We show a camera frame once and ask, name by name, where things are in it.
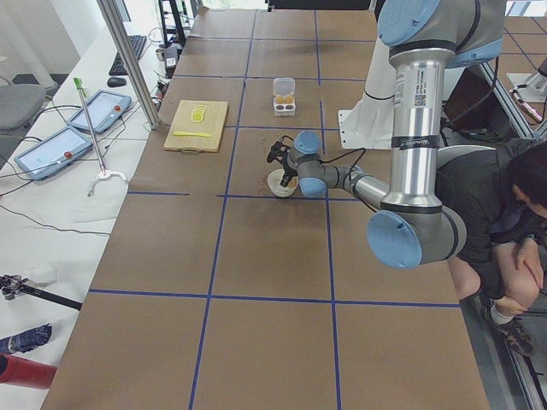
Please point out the seated person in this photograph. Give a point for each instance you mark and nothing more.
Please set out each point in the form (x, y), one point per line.
(500, 194)

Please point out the reacher grabber stick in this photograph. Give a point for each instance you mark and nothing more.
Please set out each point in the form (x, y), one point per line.
(104, 172)

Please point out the black tripod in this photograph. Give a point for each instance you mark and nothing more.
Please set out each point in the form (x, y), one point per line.
(13, 285)

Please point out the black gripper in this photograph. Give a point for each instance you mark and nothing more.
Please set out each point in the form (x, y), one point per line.
(289, 171)

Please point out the clear plastic egg box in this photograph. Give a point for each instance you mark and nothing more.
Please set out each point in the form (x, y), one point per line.
(284, 103)

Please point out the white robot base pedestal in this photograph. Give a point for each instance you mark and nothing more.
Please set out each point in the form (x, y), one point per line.
(369, 124)

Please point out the black computer mouse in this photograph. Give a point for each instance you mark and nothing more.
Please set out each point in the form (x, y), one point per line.
(114, 82)

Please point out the wooden cutting board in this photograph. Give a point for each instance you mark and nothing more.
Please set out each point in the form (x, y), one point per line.
(214, 122)

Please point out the folded dark blue umbrella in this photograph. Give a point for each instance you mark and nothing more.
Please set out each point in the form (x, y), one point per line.
(27, 340)

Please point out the red cylinder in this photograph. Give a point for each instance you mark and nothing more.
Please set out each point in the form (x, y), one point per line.
(26, 373)

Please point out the yellow plastic knife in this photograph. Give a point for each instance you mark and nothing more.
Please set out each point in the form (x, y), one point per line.
(191, 134)

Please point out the aluminium frame post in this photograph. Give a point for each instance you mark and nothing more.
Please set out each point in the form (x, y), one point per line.
(115, 24)

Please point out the grey office chair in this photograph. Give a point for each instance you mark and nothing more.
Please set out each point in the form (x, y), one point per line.
(20, 105)

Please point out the blue teach pendant tablet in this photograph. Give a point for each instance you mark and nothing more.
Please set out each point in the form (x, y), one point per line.
(53, 154)

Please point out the white bowl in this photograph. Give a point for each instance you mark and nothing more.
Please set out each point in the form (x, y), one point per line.
(274, 180)

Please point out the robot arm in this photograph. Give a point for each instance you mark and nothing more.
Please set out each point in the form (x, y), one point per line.
(410, 225)

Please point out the lemon slice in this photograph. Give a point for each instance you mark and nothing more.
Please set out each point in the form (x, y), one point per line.
(197, 116)

